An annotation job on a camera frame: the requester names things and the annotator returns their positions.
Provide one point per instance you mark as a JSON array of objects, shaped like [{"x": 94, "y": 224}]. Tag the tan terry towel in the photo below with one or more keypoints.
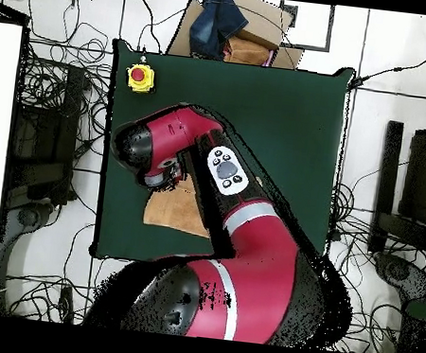
[{"x": 175, "y": 210}]

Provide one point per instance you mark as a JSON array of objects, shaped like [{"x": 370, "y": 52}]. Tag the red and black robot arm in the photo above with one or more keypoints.
[{"x": 247, "y": 275}]

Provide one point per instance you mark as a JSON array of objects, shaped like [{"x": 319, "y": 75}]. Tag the black flat bar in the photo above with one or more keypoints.
[{"x": 389, "y": 166}]

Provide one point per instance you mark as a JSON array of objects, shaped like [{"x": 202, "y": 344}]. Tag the dark green tablecloth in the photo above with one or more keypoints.
[{"x": 281, "y": 115}]

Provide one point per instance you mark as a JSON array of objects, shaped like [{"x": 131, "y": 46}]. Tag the yellow emergency stop button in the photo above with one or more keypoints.
[{"x": 140, "y": 78}]

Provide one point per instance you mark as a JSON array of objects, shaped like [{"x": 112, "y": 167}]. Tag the brown folded cloth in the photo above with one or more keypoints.
[{"x": 246, "y": 52}]

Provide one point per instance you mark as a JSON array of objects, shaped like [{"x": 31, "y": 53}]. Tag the pink cloth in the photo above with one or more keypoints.
[{"x": 269, "y": 59}]

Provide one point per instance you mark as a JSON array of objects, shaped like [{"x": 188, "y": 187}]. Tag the blue denim jeans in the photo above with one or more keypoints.
[{"x": 215, "y": 24}]

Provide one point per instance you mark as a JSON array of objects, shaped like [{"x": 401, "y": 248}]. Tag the brown cardboard box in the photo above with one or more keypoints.
[{"x": 265, "y": 22}]

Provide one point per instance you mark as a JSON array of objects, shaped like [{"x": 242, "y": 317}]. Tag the black equipment rack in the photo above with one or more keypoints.
[{"x": 46, "y": 138}]

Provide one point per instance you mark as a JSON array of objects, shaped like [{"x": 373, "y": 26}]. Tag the black stand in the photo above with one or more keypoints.
[{"x": 423, "y": 170}]

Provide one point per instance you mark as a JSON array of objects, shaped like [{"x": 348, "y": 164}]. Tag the black square frame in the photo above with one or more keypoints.
[{"x": 307, "y": 46}]

